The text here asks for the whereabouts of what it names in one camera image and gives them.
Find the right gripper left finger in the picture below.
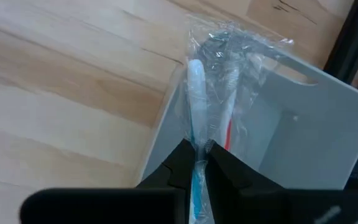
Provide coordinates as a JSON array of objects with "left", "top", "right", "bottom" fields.
[{"left": 19, "top": 138, "right": 196, "bottom": 224}]

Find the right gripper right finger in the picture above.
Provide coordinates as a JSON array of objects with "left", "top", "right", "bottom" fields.
[{"left": 204, "top": 139, "right": 358, "bottom": 224}]

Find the red toothbrush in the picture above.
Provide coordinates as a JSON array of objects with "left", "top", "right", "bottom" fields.
[{"left": 208, "top": 21, "right": 295, "bottom": 156}]

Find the blue toothbrush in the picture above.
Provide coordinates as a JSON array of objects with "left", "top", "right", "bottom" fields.
[{"left": 183, "top": 27, "right": 220, "bottom": 224}]

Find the light grey plastic bin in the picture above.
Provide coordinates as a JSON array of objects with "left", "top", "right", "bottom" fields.
[{"left": 139, "top": 49, "right": 358, "bottom": 191}]

